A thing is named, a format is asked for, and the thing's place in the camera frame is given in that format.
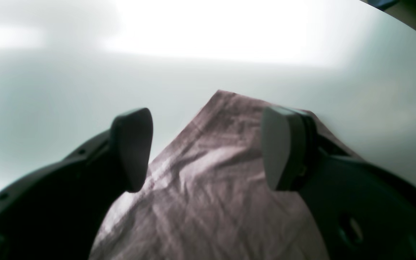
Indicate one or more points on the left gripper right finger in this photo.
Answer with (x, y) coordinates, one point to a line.
(362, 211)

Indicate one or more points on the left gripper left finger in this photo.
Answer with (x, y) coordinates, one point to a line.
(55, 212)

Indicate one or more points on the mauve pink T-shirt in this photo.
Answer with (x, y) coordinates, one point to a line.
(206, 198)

